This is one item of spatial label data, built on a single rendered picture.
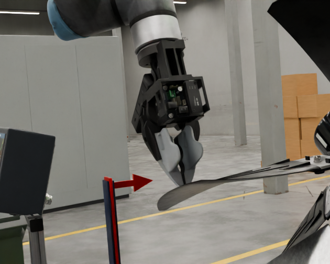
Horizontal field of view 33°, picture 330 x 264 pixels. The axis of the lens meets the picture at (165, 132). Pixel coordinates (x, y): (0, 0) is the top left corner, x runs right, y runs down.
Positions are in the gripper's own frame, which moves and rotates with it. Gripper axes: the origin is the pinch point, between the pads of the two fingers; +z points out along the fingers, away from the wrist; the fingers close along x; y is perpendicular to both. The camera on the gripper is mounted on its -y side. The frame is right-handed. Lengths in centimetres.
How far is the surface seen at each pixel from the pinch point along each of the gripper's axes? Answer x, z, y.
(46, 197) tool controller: -10, -9, -56
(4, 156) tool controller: -19, -18, -49
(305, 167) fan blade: 16.7, 1.7, 7.7
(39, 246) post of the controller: -14, 2, -51
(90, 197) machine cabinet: 159, -86, -645
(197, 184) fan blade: -2.4, 2.0, 9.9
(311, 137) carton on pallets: 537, -129, -644
